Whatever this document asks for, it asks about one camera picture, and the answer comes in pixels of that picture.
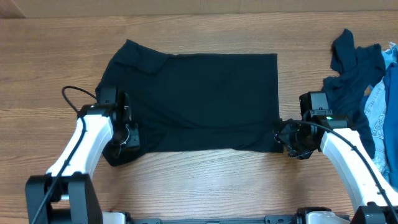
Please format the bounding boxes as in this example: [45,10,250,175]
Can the black t-shirt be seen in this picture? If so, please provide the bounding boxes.
[95,40,283,166]

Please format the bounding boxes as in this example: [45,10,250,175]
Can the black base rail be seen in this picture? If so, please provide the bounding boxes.
[126,215,306,224]

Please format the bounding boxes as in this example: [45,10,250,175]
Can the light blue denim jeans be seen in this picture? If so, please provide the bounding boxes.
[364,42,397,188]

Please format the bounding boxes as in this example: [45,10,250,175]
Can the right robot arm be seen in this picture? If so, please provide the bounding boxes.
[274,91,397,223]

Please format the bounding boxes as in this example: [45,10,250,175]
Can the dark navy shirt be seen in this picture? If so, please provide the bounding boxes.
[322,29,386,158]

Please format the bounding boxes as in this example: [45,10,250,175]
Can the blue garment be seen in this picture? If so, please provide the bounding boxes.
[383,63,397,188]

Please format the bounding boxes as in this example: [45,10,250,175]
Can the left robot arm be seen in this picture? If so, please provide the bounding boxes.
[25,87,140,224]

